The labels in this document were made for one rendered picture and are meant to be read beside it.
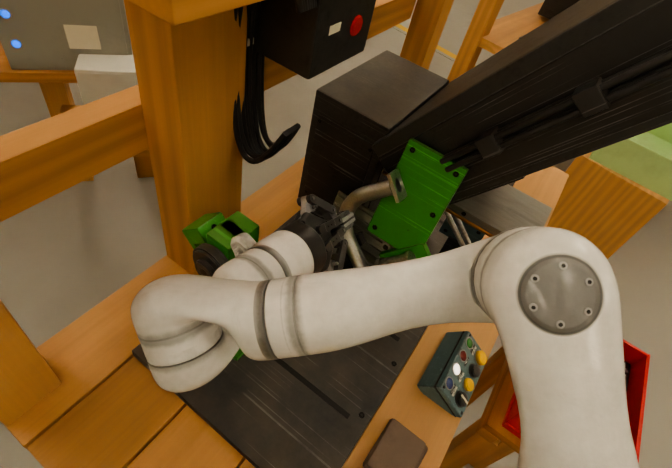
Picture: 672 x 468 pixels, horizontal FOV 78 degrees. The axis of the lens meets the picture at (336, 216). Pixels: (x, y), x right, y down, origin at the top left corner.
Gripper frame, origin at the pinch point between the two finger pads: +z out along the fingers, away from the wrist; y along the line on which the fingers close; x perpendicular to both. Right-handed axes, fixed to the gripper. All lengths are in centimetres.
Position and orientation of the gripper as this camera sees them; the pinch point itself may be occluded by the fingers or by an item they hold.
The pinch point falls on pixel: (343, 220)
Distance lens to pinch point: 64.0
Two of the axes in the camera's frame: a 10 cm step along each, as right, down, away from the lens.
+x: -8.0, 1.8, 5.7
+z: 5.0, -3.2, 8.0
